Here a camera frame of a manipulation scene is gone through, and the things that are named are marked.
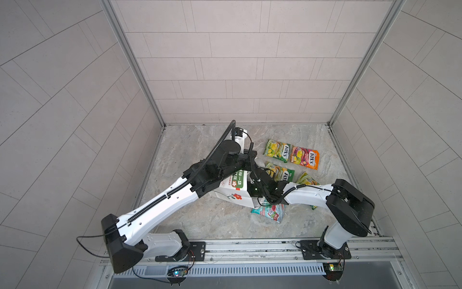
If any right circuit board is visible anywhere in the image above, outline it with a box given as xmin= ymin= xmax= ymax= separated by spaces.
xmin=322 ymin=263 xmax=344 ymax=282

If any large teal Fox's candy bag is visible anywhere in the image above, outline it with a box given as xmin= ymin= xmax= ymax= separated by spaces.
xmin=251 ymin=199 xmax=285 ymax=223

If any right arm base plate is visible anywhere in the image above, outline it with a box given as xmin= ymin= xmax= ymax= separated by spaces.
xmin=295 ymin=240 xmax=351 ymax=260

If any aluminium mounting rail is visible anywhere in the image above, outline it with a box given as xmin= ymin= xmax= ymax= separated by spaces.
xmin=137 ymin=237 xmax=404 ymax=266

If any left circuit board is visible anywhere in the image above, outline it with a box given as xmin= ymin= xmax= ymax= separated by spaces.
xmin=167 ymin=266 xmax=189 ymax=278

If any green Fox's candy bag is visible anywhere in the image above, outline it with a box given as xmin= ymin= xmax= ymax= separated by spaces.
xmin=265 ymin=162 xmax=295 ymax=182
xmin=295 ymin=171 xmax=321 ymax=211
xmin=263 ymin=139 xmax=292 ymax=163

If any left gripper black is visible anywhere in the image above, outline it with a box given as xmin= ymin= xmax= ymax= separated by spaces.
xmin=215 ymin=150 xmax=259 ymax=183

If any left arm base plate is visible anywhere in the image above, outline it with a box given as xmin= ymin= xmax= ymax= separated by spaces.
xmin=155 ymin=242 xmax=206 ymax=262

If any circuit board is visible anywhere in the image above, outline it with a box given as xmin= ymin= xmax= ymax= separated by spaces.
xmin=322 ymin=263 xmax=344 ymax=282
xmin=167 ymin=266 xmax=189 ymax=278

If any white floral paper bag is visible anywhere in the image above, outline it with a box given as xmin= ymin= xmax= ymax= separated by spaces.
xmin=209 ymin=170 xmax=257 ymax=209

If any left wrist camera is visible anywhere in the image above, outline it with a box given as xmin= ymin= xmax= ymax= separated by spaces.
xmin=232 ymin=127 xmax=248 ymax=154

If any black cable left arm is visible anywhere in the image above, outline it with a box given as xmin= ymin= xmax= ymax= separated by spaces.
xmin=75 ymin=230 xmax=188 ymax=285

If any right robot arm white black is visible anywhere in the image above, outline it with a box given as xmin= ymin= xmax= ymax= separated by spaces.
xmin=250 ymin=168 xmax=375 ymax=259

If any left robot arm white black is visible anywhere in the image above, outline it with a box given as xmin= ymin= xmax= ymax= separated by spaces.
xmin=101 ymin=140 xmax=257 ymax=273

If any vented cable duct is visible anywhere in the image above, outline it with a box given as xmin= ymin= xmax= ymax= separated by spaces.
xmin=114 ymin=263 xmax=326 ymax=279

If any orange Fox's candy bag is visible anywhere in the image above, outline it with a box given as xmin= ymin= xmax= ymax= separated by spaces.
xmin=289 ymin=146 xmax=320 ymax=170

